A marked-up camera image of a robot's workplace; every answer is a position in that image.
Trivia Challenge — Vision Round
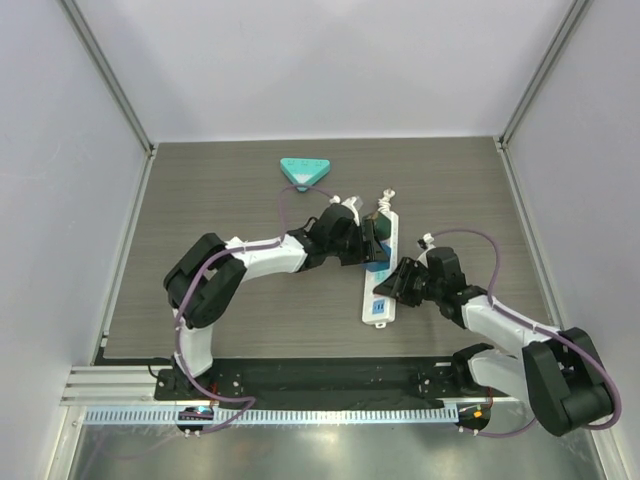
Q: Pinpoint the aluminium frame post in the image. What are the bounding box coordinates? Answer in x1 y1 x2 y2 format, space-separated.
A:
494 0 592 151
58 0 154 157

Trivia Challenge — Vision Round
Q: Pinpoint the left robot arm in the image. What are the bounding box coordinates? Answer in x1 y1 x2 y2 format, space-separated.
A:
163 202 398 400

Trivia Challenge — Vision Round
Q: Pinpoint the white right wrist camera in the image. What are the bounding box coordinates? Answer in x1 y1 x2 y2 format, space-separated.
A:
417 233 435 264

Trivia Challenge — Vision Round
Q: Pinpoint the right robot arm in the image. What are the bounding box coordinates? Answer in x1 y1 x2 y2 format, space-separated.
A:
374 247 621 437

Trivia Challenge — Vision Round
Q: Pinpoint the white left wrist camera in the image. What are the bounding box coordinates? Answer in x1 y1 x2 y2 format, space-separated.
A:
329 195 363 225

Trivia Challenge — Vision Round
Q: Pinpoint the dark green cube plug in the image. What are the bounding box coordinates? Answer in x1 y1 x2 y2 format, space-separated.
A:
374 212 393 242

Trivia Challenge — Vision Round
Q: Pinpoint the blue cube plug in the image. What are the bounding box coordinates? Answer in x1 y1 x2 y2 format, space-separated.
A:
376 243 392 263

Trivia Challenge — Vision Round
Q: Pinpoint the teal triangular socket adapter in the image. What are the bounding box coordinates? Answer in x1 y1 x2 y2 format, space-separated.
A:
279 158 331 192

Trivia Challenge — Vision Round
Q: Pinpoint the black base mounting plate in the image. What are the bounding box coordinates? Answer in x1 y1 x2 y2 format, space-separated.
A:
154 355 516 405

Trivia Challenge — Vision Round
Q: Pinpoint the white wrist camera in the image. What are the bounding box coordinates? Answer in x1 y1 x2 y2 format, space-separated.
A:
417 233 435 264
329 195 363 225

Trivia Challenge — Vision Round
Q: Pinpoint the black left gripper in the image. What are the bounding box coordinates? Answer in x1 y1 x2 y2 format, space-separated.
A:
327 220 389 267

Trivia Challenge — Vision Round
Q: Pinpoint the white slotted cable duct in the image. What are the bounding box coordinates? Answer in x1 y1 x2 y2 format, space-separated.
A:
84 404 459 426

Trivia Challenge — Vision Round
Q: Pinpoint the white power strip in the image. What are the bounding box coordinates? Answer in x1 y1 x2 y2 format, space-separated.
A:
361 210 399 329

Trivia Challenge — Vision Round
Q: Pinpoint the right aluminium frame post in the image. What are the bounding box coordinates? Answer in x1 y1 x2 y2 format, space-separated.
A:
494 0 592 151

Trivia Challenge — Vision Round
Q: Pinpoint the left aluminium frame post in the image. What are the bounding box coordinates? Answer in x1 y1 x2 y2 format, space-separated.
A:
58 0 154 157

